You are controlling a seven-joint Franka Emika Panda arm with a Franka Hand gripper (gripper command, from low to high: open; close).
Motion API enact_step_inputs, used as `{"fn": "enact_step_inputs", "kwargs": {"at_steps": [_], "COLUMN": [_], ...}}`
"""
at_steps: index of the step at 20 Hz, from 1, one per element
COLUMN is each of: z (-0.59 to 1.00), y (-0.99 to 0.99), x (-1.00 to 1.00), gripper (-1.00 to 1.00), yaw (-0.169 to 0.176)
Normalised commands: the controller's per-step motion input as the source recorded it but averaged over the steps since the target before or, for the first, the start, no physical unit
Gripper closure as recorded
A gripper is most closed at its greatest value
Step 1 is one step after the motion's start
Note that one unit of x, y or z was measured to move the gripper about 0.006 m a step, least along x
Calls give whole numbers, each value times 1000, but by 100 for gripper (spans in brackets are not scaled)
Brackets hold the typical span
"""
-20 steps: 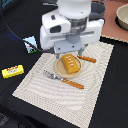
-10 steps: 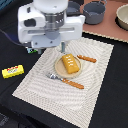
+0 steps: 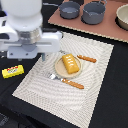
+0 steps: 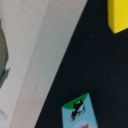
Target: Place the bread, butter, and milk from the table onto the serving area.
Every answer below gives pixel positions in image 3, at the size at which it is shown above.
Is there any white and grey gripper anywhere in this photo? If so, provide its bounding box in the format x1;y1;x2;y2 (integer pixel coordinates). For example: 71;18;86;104
0;26;63;61

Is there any orange bread loaf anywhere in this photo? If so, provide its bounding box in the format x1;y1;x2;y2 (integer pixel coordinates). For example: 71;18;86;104
62;54;79;74

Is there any yellow butter box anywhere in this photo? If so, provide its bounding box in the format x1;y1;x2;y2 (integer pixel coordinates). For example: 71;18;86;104
2;65;24;78

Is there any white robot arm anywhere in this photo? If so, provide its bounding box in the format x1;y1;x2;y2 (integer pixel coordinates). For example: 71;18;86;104
0;0;63;60

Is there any brown serving tray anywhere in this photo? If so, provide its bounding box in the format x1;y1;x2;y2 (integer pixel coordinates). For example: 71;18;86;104
48;0;128;42

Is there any round wooden plate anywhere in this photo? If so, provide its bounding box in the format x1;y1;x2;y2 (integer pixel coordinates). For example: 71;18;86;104
55;57;82;78

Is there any dark grey frying pan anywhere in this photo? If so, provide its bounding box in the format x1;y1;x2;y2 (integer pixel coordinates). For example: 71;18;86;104
55;1;80;19

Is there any beige woven placemat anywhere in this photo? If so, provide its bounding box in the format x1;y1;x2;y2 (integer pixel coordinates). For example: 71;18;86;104
13;33;113;128

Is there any dark grey cooking pot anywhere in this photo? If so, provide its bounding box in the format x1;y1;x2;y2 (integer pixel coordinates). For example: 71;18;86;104
82;0;107;25

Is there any cream white bowl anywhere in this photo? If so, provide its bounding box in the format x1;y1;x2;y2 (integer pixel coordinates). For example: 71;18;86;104
116;4;128;30

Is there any fork with wooden handle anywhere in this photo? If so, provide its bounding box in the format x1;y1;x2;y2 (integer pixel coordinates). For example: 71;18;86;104
43;71;84;89

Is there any knife with wooden handle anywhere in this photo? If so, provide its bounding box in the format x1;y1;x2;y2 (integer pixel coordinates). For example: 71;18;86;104
58;49;98;64

